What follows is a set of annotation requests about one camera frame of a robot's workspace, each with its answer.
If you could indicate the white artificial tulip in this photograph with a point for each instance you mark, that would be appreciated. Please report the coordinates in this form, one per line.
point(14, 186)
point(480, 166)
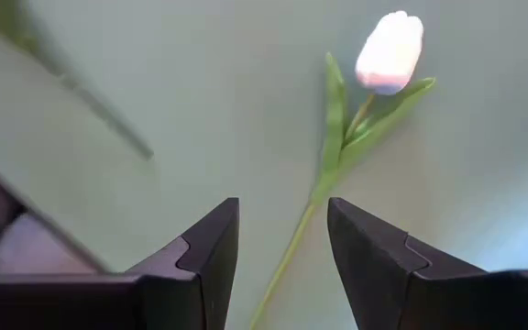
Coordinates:
point(390, 50)

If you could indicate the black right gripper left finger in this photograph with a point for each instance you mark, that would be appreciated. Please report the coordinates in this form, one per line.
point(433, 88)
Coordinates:
point(200, 284)

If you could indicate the green table mat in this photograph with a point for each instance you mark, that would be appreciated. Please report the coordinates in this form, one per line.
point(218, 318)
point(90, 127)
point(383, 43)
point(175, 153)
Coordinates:
point(245, 114)

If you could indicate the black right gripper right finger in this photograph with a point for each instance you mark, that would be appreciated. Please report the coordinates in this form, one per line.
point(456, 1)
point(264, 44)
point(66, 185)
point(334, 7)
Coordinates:
point(374, 275)

